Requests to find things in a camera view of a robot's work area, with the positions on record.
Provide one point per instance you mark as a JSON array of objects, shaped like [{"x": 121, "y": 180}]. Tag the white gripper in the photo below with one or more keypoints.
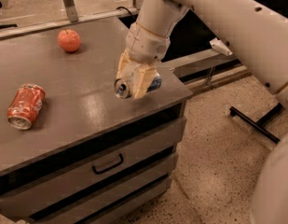
[{"x": 145, "y": 46}]

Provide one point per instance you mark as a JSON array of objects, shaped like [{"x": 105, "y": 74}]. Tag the silver blue redbull can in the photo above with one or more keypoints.
[{"x": 135, "y": 86}]

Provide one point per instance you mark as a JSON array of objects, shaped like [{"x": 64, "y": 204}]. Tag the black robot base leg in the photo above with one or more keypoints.
[{"x": 260, "y": 125}]

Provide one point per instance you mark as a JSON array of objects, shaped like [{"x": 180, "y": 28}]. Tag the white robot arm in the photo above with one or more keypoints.
[{"x": 257, "y": 35}]

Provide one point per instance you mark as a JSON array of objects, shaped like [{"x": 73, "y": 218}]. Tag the crushed red soda can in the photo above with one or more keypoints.
[{"x": 25, "y": 107}]

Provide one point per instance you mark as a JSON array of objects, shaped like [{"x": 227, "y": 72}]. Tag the red apple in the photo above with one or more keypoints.
[{"x": 69, "y": 40}]

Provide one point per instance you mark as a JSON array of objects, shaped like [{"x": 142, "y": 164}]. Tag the small white box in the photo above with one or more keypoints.
[{"x": 219, "y": 46}]

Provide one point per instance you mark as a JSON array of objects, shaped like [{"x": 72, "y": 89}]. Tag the grey drawer cabinet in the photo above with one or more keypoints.
[{"x": 46, "y": 172}]

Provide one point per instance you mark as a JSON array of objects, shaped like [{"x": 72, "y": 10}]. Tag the black drawer handle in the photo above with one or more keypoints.
[{"x": 107, "y": 163}]

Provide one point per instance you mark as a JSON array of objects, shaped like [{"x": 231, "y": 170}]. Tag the grey metal post left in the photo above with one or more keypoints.
[{"x": 70, "y": 10}]

